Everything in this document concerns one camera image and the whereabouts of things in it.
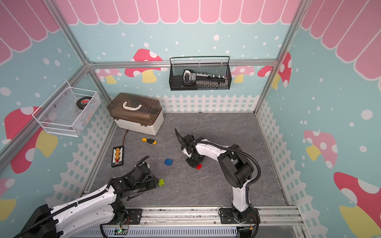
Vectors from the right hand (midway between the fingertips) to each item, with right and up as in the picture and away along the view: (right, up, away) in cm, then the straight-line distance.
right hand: (195, 163), depth 92 cm
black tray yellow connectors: (-49, +4, +3) cm, 50 cm away
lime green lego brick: (-19, -9, -8) cm, 23 cm away
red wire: (-50, +20, +17) cm, 57 cm away
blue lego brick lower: (-16, +1, -2) cm, 16 cm away
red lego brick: (+2, -1, -5) cm, 6 cm away
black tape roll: (-60, +36, -13) cm, 71 cm away
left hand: (-22, -10, -9) cm, 26 cm away
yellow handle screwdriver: (-31, +13, +9) cm, 35 cm away
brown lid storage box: (-37, +32, 0) cm, 49 cm away
